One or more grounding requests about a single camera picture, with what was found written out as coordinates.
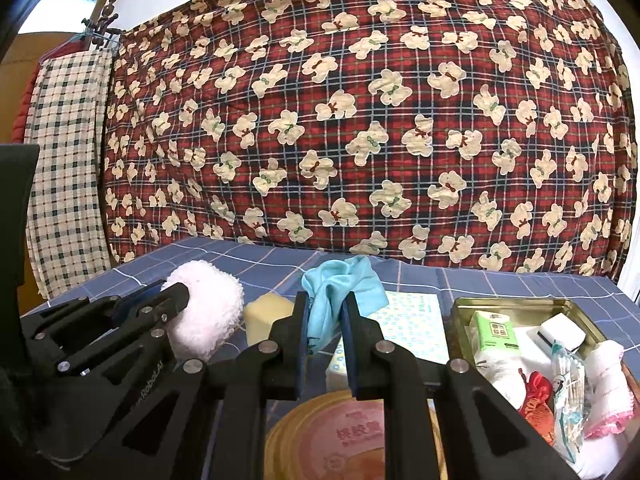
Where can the white towel with pink trim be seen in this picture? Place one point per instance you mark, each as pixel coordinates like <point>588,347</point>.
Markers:
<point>607,385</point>

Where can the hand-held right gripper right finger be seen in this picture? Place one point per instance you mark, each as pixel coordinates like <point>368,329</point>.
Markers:
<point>350,360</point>

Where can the red embroidered pouch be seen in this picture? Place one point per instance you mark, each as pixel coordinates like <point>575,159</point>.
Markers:
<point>537,400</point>

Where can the blue plaid bed sheet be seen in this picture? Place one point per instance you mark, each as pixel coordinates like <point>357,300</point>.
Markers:
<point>280,270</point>

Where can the red plaid bear-print blanket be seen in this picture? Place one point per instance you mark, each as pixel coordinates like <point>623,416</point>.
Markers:
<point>375,110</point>

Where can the dotted tissue pack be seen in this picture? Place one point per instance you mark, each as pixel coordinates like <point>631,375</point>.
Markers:
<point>410,325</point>

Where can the wooden door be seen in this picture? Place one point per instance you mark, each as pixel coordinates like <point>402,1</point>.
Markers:
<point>15,85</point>

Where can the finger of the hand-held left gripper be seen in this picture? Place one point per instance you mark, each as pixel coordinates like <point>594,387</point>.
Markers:
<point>172,297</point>
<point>135,300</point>

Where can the red quilted cloth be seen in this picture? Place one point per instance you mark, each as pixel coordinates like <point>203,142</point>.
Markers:
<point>26,105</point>

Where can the yellow sponge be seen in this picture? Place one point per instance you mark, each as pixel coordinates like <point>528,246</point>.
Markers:
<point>265,317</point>

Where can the cream checked hanging cloth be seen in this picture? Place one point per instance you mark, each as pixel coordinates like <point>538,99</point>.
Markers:
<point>65,170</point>

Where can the cyan cloth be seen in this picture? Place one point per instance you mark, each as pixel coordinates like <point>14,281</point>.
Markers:
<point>360,285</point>

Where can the clear cotton swab pack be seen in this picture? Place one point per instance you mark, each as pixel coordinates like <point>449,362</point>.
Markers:
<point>567,400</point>

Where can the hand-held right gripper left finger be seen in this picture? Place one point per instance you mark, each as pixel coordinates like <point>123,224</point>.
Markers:
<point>301,360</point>

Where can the gold tin box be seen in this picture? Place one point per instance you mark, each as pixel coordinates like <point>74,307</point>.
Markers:
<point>500,304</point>

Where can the rolled white towel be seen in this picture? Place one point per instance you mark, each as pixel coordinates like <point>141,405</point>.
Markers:
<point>500,377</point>

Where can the wooden coat rack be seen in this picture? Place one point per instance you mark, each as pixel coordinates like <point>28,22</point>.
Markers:
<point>102,22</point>

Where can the white small box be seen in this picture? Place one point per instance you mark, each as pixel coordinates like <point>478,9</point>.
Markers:
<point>560,332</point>

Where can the window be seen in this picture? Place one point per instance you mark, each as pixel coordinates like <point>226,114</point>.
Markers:
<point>65,10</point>

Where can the green tissue packet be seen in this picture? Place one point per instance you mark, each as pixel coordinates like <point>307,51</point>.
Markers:
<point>495,332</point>

